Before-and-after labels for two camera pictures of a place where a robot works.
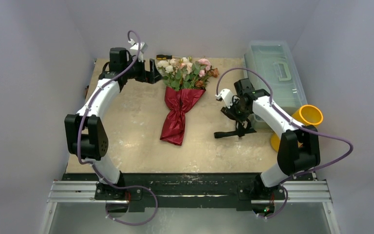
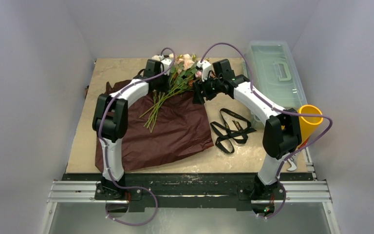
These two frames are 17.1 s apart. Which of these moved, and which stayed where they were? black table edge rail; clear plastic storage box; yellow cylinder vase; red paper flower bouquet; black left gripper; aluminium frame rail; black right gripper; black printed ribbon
Moved: black printed ribbon; black left gripper; red paper flower bouquet; black right gripper
Stayed: aluminium frame rail; clear plastic storage box; black table edge rail; yellow cylinder vase
